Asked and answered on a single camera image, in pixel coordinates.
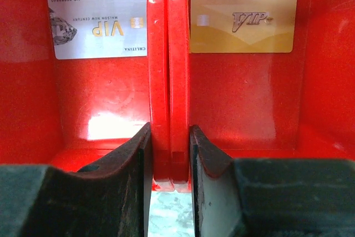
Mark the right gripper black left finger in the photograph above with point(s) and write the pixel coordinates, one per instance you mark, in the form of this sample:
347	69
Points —
108	197

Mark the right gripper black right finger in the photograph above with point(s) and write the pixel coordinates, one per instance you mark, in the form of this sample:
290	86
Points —
268	197

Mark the red bin with gold card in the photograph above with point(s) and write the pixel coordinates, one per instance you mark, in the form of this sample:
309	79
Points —
297	104

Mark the red bin with silver card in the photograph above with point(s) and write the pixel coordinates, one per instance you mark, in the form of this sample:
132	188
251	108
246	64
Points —
71	112

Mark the silver VIP card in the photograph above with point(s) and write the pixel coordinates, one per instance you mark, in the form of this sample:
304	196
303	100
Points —
83	29

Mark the gold VIP card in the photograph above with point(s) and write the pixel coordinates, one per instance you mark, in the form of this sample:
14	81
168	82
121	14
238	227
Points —
242	26

